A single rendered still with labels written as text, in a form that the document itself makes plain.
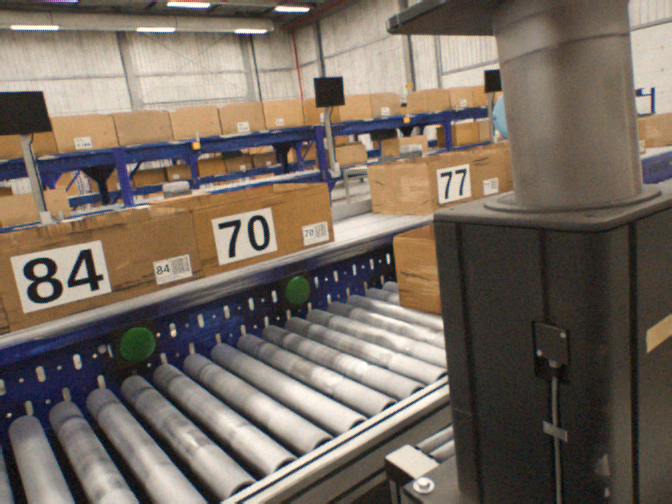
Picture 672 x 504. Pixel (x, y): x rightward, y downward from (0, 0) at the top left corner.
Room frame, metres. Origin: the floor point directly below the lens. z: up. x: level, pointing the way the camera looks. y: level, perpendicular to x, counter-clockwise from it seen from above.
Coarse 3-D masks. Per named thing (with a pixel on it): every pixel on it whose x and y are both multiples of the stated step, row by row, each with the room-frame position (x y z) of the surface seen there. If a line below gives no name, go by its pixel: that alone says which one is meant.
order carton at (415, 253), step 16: (432, 224) 1.28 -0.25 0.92; (400, 240) 1.16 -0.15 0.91; (416, 240) 1.13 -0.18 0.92; (432, 240) 1.09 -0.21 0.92; (400, 256) 1.16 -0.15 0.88; (416, 256) 1.13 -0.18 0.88; (432, 256) 1.09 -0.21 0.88; (400, 272) 1.17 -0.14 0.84; (416, 272) 1.13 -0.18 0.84; (432, 272) 1.10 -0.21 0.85; (400, 288) 1.17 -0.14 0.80; (416, 288) 1.14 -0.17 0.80; (432, 288) 1.10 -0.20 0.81; (400, 304) 1.18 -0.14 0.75; (416, 304) 1.14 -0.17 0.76; (432, 304) 1.11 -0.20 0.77
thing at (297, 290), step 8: (288, 280) 1.22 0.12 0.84; (296, 280) 1.22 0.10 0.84; (304, 280) 1.23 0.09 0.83; (288, 288) 1.20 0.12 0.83; (296, 288) 1.21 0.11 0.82; (304, 288) 1.23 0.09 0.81; (288, 296) 1.20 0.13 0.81; (296, 296) 1.21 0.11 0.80; (304, 296) 1.22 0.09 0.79; (296, 304) 1.21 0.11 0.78
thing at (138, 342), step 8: (136, 328) 0.99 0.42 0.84; (144, 328) 1.00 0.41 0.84; (128, 336) 0.98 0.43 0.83; (136, 336) 0.99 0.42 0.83; (144, 336) 0.99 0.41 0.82; (152, 336) 1.01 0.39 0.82; (120, 344) 0.97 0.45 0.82; (128, 344) 0.97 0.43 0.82; (136, 344) 0.98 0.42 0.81; (144, 344) 0.99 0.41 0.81; (152, 344) 1.00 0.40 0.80; (120, 352) 0.97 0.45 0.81; (128, 352) 0.97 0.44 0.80; (136, 352) 0.98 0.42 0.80; (144, 352) 0.99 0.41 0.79; (152, 352) 1.00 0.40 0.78; (128, 360) 0.98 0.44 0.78; (136, 360) 0.98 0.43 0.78
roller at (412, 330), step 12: (336, 312) 1.24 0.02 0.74; (348, 312) 1.21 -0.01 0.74; (360, 312) 1.18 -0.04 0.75; (372, 312) 1.16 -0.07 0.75; (372, 324) 1.13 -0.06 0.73; (384, 324) 1.10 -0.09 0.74; (396, 324) 1.07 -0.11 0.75; (408, 324) 1.05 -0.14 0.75; (420, 324) 1.05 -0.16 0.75; (408, 336) 1.03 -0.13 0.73; (420, 336) 1.01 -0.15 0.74; (432, 336) 0.99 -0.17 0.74
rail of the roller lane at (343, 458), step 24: (432, 384) 0.78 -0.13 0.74; (408, 408) 0.72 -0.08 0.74; (432, 408) 0.73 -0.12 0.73; (360, 432) 0.68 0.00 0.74; (384, 432) 0.67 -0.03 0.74; (408, 432) 0.70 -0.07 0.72; (432, 432) 0.73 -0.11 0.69; (312, 456) 0.63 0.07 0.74; (336, 456) 0.63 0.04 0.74; (360, 456) 0.65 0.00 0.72; (384, 456) 0.67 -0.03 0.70; (264, 480) 0.59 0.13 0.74; (288, 480) 0.58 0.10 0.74; (312, 480) 0.59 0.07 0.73; (336, 480) 0.62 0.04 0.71; (360, 480) 0.64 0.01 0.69
